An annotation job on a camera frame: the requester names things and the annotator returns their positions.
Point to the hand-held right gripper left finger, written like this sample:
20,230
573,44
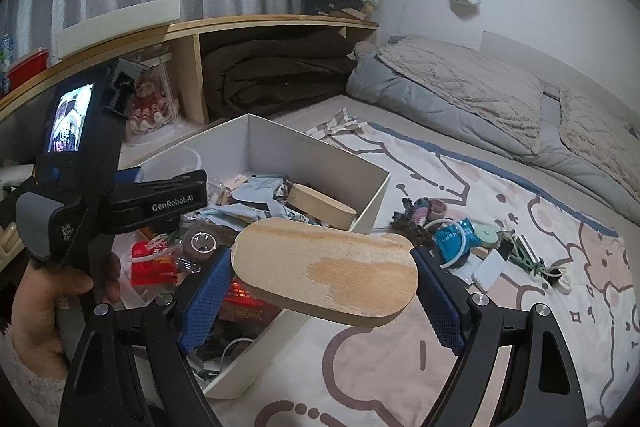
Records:
207,302

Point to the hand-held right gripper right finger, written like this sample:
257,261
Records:
440,307

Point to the oval wooden box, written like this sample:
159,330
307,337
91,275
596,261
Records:
320,204
325,272

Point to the white cardboard storage box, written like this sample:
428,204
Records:
300,157

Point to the person's left forearm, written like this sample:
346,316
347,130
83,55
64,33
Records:
25,397

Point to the person's left hand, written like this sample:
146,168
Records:
45,317

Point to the brown tape roll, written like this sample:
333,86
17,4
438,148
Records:
200,244

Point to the white flat pouch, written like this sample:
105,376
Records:
489,272

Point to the red snack packet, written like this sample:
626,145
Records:
155,264

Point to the blue snack packet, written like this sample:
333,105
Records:
452,237

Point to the mint green round case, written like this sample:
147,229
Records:
484,237

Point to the cartoon printed blanket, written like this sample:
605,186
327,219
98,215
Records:
400,382

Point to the pink tape roll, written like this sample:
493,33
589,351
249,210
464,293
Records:
439,209

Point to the green black clip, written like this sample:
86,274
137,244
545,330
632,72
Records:
525,252

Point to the blue white sachet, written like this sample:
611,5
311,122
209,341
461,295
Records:
260,192

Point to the doll in clear box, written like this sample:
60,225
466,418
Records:
150,102

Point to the red plastic box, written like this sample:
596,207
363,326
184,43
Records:
30,69

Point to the white board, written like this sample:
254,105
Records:
115,27

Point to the grey duvet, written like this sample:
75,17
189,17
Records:
400,97

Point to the folded brown blanket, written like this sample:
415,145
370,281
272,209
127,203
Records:
270,77

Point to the curved wooden shelf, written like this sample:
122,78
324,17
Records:
250,21

